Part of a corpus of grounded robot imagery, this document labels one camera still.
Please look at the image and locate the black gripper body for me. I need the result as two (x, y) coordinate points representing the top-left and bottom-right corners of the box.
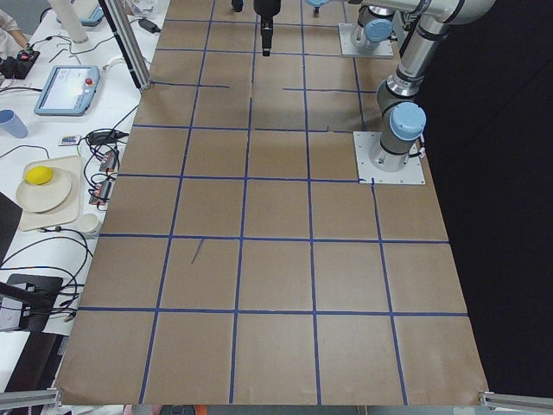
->
(253, 0), (281, 17)

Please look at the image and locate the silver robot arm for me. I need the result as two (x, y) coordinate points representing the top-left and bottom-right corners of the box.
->
(329, 1), (395, 59)
(358, 1), (493, 175)

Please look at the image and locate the black device with red button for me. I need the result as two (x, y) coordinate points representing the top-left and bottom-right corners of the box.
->
(1, 48), (40, 80)

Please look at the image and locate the black laptop stand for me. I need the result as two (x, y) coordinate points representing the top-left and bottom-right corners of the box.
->
(1, 273), (63, 333)

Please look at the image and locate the black power adapter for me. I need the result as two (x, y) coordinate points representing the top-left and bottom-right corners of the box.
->
(138, 17), (161, 34)

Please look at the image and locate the blue teach pendant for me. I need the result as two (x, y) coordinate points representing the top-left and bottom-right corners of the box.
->
(34, 65), (100, 117)
(72, 0), (104, 27)

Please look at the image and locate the white cardboard tube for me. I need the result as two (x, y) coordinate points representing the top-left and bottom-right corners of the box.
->
(48, 0), (88, 44)

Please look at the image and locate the small circuit board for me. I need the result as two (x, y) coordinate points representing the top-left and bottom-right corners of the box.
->
(99, 149), (119, 174)
(89, 180), (112, 207)

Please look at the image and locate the small colourful card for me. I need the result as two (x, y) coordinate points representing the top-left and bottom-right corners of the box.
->
(59, 135), (82, 146)

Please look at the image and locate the brown paper table cover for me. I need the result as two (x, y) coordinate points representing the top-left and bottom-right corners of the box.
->
(56, 1), (486, 405)

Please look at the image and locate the white paper cup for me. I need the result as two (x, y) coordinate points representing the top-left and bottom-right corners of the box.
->
(77, 214), (103, 238)

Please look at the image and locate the beige tray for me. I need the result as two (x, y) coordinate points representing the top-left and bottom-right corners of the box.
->
(16, 156), (82, 231)

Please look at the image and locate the yellow lemon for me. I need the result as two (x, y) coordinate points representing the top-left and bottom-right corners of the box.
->
(24, 165), (54, 186)

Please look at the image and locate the blue plastic cup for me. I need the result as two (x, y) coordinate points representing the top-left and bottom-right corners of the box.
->
(0, 110), (29, 138)

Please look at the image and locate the beige plate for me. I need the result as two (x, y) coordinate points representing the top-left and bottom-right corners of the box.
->
(16, 169), (72, 213)

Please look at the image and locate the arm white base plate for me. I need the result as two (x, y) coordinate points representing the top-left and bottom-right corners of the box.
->
(338, 19), (393, 59)
(353, 131), (426, 185)

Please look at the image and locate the aluminium frame post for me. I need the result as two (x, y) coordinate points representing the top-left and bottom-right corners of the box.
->
(99, 0), (151, 91)

